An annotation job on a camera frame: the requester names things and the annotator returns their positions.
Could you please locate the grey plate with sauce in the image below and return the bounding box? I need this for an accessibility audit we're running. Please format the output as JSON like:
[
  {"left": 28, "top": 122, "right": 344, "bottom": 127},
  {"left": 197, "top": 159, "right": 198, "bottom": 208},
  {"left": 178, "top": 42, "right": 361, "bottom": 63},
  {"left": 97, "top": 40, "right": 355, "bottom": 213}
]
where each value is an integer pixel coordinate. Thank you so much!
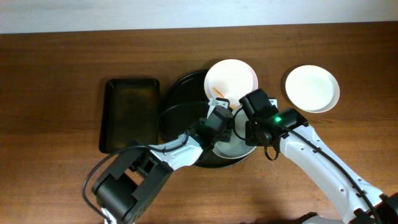
[{"left": 213, "top": 110, "right": 256, "bottom": 159}]

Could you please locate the pinkish white plate with sauce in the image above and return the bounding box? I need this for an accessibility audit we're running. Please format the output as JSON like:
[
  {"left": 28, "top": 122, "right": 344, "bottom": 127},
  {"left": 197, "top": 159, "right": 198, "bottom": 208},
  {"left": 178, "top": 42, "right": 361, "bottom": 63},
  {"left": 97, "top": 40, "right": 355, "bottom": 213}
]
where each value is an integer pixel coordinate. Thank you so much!
[{"left": 204, "top": 59, "right": 259, "bottom": 110}]

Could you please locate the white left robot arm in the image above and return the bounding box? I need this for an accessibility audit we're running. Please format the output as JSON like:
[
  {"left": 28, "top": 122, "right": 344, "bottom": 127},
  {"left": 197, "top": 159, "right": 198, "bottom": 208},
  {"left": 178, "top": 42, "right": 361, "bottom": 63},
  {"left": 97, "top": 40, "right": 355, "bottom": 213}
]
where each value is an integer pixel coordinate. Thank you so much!
[{"left": 85, "top": 98, "right": 234, "bottom": 223}]

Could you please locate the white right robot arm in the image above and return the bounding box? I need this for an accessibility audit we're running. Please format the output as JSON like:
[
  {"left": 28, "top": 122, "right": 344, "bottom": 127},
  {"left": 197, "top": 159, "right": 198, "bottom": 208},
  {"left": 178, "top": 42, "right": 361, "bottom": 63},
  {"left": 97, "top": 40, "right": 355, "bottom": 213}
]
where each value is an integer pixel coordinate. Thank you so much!
[{"left": 239, "top": 97, "right": 397, "bottom": 223}]

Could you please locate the black round tray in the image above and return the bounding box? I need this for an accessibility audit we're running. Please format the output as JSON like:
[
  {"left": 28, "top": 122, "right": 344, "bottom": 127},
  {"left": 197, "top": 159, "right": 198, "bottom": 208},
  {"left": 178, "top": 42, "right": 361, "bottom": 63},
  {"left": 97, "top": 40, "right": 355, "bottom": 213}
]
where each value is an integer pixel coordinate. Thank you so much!
[{"left": 159, "top": 70, "right": 249, "bottom": 169}]

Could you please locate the black rectangular tray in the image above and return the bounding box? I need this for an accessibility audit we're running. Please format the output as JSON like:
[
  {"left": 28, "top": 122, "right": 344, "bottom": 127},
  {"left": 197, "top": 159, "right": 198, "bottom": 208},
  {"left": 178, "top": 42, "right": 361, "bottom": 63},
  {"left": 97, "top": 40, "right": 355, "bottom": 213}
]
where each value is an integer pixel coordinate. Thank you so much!
[{"left": 99, "top": 78, "right": 160, "bottom": 154}]

